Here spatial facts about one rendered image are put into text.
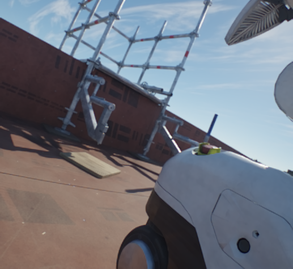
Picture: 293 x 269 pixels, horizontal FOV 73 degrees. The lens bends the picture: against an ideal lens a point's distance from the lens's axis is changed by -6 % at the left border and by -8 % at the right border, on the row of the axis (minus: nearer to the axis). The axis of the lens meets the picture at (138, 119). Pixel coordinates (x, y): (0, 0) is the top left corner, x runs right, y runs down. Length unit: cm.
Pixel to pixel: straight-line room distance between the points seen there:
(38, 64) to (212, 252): 192
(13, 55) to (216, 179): 187
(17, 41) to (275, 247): 199
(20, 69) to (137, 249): 178
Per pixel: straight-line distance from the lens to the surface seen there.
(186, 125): 322
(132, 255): 47
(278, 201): 29
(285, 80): 53
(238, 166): 32
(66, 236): 64
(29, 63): 202
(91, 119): 158
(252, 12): 48
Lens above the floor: 35
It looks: 2 degrees up
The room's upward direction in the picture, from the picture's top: 23 degrees clockwise
